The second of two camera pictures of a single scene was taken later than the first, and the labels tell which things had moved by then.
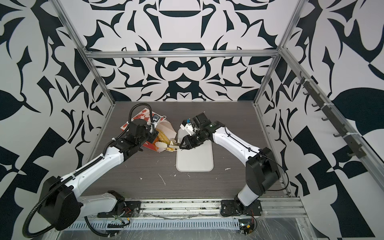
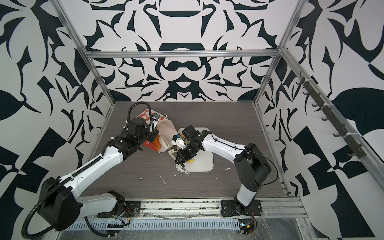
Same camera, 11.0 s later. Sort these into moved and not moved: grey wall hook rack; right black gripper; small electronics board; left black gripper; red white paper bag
Moved: right black gripper; red white paper bag
Not moved: small electronics board; left black gripper; grey wall hook rack
